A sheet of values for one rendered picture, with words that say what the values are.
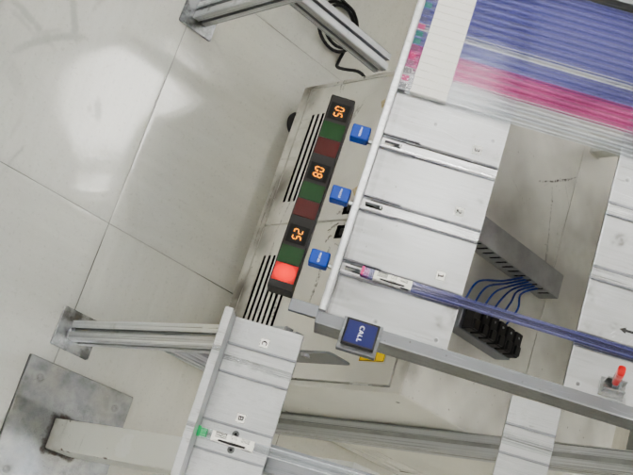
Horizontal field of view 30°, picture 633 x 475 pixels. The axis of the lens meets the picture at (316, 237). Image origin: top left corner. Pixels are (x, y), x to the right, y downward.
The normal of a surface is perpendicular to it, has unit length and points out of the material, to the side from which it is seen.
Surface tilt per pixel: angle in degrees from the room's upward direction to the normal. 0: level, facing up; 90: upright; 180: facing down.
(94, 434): 90
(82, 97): 0
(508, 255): 0
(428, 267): 44
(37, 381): 0
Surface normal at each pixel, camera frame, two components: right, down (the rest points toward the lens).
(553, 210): 0.68, -0.04
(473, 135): 0.02, -0.33
